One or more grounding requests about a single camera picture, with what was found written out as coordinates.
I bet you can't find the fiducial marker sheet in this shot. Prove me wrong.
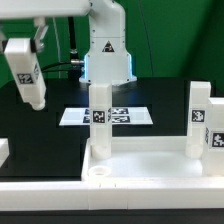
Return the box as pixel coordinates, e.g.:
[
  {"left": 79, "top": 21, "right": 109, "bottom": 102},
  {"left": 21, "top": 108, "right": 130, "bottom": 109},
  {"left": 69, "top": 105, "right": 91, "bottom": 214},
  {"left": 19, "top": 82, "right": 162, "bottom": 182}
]
[{"left": 59, "top": 107, "right": 153, "bottom": 126}]

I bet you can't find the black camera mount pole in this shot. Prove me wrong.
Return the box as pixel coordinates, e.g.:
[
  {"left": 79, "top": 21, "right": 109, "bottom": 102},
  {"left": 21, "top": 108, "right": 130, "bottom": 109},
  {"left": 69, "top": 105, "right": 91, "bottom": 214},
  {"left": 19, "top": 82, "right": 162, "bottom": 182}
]
[{"left": 68, "top": 17, "right": 83, "bottom": 82}]

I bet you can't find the white cable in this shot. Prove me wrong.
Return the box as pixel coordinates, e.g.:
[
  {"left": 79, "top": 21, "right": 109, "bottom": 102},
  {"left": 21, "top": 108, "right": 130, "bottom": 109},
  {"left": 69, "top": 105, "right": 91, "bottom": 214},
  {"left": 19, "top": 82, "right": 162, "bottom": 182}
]
[{"left": 53, "top": 17, "right": 63, "bottom": 79}]

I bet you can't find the black cable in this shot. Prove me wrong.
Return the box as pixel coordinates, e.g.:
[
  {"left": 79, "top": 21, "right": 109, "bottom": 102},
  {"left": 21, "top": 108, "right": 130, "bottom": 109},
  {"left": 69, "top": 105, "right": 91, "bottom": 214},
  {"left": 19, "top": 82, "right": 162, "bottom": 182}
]
[{"left": 39, "top": 61, "right": 83, "bottom": 74}]

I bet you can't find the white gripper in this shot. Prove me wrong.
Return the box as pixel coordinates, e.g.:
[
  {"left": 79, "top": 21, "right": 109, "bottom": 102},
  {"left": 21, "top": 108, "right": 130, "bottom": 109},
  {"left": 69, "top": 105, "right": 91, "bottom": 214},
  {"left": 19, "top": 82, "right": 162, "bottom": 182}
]
[{"left": 0, "top": 0, "right": 90, "bottom": 53}]

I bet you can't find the white desk top tray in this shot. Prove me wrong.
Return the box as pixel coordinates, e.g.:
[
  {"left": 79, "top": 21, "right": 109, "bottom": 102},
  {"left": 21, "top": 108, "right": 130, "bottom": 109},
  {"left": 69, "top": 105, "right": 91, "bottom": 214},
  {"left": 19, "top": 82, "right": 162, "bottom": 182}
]
[{"left": 81, "top": 136, "right": 224, "bottom": 186}]

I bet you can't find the white left obstacle block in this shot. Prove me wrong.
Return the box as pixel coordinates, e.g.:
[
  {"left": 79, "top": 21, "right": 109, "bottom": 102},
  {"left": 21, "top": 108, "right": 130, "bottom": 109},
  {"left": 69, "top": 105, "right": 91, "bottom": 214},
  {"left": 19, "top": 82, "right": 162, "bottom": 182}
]
[{"left": 0, "top": 138, "right": 9, "bottom": 167}]

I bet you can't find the white front obstacle rail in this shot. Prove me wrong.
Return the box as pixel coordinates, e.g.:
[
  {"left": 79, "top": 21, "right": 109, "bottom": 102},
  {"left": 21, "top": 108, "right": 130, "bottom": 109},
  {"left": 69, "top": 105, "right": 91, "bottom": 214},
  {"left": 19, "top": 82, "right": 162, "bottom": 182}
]
[{"left": 0, "top": 178, "right": 224, "bottom": 211}]

